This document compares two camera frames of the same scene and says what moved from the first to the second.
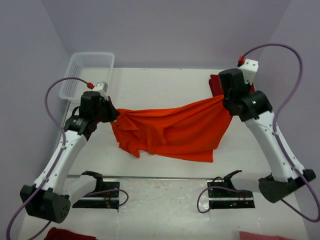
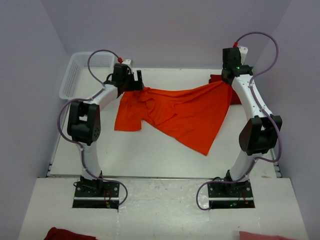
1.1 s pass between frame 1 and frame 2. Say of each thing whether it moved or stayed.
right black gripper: moved
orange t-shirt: moved
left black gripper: moved
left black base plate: stayed
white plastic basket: stayed
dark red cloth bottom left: stayed
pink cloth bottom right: stayed
